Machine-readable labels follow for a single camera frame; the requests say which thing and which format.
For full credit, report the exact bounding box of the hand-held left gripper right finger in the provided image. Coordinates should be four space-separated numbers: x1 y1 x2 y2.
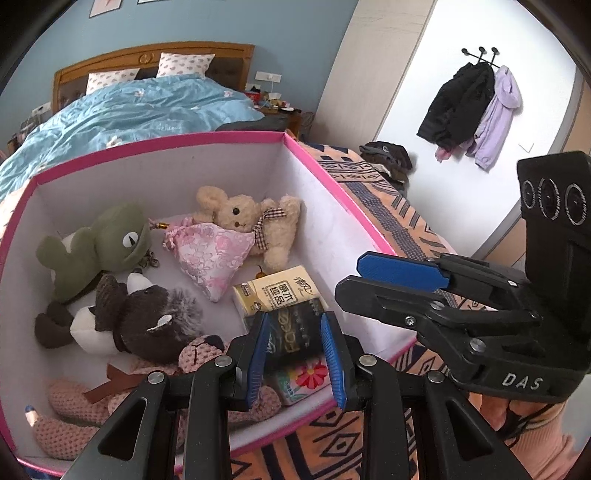
320 311 522 480

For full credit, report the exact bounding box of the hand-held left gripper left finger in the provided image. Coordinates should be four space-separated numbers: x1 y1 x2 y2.
65 311 273 480

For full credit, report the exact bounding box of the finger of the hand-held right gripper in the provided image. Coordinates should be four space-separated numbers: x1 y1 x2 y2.
335 275 543 370
356 251 527 305

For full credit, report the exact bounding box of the pink floral tissue pack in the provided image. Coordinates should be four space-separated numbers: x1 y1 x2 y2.
270 353 333 407

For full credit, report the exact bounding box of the black tissue pack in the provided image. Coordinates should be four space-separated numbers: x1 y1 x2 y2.
256 298 326 370

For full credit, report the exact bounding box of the yellow tissue pack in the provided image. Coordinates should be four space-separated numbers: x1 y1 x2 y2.
232 265 324 319

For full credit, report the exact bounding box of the pink cardboard box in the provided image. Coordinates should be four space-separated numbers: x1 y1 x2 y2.
0 130 419 478

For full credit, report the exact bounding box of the pink brocade pouch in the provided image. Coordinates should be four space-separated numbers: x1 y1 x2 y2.
161 217 256 303

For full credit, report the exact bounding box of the dark grey wolf plush toy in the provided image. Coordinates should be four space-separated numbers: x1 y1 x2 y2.
34 272 206 363

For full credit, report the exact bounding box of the cream plush bunny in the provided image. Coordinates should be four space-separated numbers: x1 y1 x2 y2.
194 185 302 273

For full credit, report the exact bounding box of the green frog plush toy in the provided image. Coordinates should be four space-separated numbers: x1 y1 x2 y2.
37 203 153 303

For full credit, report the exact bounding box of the pink knitted plush bear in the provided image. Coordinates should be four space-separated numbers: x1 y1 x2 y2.
25 335 282 462

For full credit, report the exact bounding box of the person's right forearm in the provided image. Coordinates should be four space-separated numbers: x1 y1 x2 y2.
480 392 587 480

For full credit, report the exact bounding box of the orange patterned blanket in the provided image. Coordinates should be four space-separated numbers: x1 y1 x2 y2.
231 141 490 480

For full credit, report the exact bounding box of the purple hoodie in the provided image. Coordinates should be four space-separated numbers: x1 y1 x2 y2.
465 65 522 171

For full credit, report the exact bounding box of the black jacket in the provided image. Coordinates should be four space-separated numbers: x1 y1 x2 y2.
417 61 496 148

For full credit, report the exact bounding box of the cluttered bedside table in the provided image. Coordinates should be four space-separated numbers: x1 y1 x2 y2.
245 85 303 139

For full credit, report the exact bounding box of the light wooden wardrobe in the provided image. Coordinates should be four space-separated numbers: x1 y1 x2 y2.
305 0 437 153

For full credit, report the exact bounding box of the blue duvet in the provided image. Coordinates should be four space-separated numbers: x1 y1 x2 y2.
0 76 264 204

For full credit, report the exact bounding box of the white patterned pillow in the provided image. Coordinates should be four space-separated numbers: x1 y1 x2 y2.
86 68 141 95
157 52 216 78

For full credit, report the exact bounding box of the wooden headboard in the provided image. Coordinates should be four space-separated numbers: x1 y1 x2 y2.
52 43 256 114

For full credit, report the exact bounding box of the black wall coat rack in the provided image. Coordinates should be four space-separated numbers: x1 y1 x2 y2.
462 46 502 70

